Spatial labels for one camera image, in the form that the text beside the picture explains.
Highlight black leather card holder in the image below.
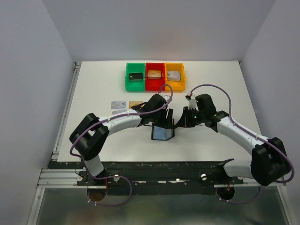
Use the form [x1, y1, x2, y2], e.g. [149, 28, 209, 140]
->
[151, 119, 175, 141]

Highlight gold credit card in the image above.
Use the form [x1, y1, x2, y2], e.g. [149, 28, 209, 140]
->
[128, 101, 143, 108]

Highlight silver credit card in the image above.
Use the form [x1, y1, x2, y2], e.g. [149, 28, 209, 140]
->
[112, 109, 127, 115]
[111, 101, 126, 109]

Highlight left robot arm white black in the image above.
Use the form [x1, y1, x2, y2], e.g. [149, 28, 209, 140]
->
[69, 93, 172, 177]

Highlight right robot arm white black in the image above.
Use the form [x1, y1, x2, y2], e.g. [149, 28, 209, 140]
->
[175, 94, 291, 186]

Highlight silver cards in yellow bin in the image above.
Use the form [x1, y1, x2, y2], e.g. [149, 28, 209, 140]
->
[167, 71, 181, 82]

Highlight gold card in red bin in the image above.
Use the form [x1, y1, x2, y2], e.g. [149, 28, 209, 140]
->
[148, 70, 162, 79]

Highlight black card in green bin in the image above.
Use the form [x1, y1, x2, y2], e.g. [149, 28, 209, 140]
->
[129, 72, 143, 83]

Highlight yellow plastic bin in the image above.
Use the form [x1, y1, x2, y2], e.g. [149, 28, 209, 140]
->
[165, 62, 186, 91]

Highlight green plastic bin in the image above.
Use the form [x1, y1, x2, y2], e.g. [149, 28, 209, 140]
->
[125, 62, 146, 91]

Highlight red plastic bin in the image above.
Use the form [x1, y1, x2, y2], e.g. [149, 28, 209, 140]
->
[145, 62, 165, 91]

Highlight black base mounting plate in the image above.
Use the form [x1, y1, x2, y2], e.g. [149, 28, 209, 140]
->
[48, 161, 242, 195]

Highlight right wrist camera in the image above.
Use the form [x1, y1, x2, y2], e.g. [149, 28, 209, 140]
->
[185, 92, 197, 110]

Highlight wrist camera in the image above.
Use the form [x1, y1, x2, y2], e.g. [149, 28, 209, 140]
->
[185, 92, 197, 110]
[159, 92, 172, 103]

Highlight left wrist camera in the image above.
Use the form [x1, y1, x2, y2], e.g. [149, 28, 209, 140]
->
[159, 92, 172, 103]

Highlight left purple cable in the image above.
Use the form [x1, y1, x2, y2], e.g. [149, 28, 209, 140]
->
[70, 84, 174, 207]

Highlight aluminium rail left side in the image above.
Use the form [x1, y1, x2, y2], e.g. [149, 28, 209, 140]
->
[50, 62, 82, 161]

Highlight aluminium rail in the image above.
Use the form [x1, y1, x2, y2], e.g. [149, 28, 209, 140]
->
[37, 169, 286, 188]
[50, 62, 82, 161]

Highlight aluminium rail front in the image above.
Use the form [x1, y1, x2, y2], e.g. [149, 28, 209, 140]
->
[37, 169, 286, 188]

